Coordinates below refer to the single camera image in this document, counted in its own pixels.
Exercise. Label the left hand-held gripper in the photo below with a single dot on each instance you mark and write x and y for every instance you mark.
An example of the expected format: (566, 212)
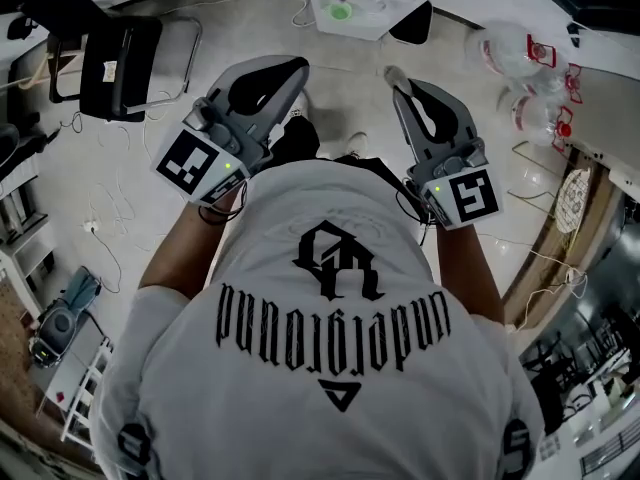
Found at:
(210, 148)

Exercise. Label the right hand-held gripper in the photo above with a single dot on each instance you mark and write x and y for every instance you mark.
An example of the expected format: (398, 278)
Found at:
(465, 193)

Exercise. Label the person's left forearm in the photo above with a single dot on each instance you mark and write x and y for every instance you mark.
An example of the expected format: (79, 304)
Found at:
(185, 253)

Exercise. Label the person's right forearm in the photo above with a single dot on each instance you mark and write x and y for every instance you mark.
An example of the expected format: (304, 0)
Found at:
(467, 273)

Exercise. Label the white shoe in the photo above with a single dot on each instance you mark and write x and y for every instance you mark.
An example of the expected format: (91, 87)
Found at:
(298, 111)
(356, 141)

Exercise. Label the black round stool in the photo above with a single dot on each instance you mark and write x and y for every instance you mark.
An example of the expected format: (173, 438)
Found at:
(412, 23)

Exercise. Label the clear plastic bag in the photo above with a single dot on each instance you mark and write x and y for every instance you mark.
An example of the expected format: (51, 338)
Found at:
(370, 8)

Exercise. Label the curved wooden platform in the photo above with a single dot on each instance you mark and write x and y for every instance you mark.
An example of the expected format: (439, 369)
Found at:
(560, 258)

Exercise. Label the white plug adapter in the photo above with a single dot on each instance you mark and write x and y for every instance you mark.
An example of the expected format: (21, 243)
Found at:
(90, 226)

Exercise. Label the blue cloth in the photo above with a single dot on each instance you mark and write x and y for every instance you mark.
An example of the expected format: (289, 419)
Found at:
(82, 288)

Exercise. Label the person in white shirt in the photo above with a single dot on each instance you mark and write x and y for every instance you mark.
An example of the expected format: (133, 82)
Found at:
(325, 368)

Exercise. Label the white shelf unit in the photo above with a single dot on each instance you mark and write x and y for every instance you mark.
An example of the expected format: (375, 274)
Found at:
(25, 248)

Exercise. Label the grey round appliance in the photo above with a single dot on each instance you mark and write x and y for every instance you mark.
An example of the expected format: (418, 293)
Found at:
(57, 330)

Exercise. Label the white rack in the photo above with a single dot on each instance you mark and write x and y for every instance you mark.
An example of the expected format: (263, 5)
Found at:
(82, 393)

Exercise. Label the black metal-frame chair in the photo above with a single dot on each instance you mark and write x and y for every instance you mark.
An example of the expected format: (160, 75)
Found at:
(120, 68)

